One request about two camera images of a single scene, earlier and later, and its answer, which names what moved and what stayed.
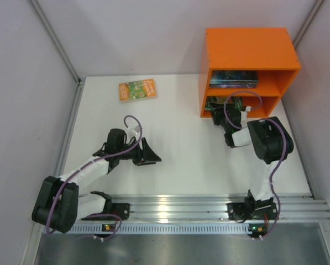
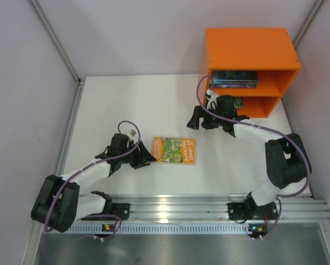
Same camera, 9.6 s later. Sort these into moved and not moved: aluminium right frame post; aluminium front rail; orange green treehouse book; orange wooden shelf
Moved: orange green treehouse book
Not moved: aluminium front rail; aluminium right frame post; orange wooden shelf
